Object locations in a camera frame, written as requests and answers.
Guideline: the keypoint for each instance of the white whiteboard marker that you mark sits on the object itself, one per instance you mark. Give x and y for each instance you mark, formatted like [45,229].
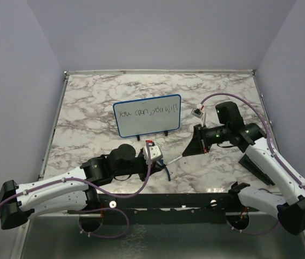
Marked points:
[174,160]

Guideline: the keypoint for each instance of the blue framed whiteboard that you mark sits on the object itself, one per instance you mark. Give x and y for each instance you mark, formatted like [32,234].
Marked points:
[148,115]

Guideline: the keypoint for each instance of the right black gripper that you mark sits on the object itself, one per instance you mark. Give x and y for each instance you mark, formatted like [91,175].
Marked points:
[197,145]

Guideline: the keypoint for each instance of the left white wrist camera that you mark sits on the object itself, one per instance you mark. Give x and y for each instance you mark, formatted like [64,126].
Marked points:
[152,152]

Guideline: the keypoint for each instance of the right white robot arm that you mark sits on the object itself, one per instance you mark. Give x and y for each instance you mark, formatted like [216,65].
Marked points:
[252,141]

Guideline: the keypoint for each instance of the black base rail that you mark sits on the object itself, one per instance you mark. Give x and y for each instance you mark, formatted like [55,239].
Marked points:
[165,209]

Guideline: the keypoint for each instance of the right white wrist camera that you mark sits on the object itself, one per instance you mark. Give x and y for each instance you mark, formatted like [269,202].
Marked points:
[199,113]

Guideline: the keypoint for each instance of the blue handled pliers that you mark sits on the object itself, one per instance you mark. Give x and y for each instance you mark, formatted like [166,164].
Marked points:
[164,167]

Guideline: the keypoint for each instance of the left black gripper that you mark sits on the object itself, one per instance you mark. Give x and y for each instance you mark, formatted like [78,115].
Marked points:
[143,176]

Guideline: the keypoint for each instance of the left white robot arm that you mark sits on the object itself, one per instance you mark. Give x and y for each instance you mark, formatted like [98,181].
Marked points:
[77,188]

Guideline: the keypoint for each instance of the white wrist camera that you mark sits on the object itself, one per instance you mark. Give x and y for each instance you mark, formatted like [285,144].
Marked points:
[199,113]
[152,152]

